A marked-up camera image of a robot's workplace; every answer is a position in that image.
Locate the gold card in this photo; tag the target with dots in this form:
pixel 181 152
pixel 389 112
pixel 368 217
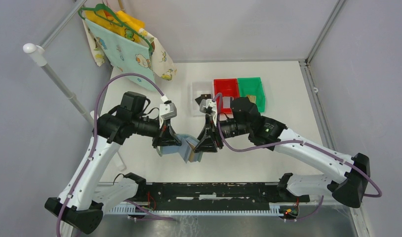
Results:
pixel 252 98

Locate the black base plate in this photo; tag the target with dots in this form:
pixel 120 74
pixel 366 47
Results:
pixel 205 203

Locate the aluminium frame rail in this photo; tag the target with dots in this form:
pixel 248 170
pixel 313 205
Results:
pixel 253 188

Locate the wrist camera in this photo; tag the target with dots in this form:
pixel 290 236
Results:
pixel 166 111
pixel 209 107

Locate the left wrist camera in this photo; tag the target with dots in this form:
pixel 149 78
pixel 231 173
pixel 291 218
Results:
pixel 166 111

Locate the green plastic bin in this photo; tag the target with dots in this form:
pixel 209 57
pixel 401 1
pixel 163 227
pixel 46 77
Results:
pixel 253 87

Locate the red plastic bin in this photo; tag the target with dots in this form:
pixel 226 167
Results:
pixel 230 91

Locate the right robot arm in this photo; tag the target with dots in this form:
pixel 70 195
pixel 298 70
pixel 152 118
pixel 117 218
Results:
pixel 344 177

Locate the light blue printed cloth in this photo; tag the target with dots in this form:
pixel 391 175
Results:
pixel 125 55

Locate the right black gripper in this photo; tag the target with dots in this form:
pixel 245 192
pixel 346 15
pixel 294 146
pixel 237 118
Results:
pixel 206 143

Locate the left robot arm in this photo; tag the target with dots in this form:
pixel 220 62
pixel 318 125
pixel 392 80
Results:
pixel 78 204

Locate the cream printed cloth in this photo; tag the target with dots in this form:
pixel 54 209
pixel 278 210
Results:
pixel 162 64

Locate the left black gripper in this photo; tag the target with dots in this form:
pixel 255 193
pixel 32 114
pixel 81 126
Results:
pixel 167 137

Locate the white clothes rack pole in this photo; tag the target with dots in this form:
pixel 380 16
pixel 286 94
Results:
pixel 36 54

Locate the green clothes hanger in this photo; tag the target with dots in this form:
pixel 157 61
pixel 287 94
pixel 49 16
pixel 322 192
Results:
pixel 118 22

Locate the white plastic bin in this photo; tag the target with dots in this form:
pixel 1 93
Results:
pixel 198 91

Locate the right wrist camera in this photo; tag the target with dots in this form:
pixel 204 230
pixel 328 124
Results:
pixel 209 107

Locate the black card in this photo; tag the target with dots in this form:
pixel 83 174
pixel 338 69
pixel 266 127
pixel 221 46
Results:
pixel 202 97

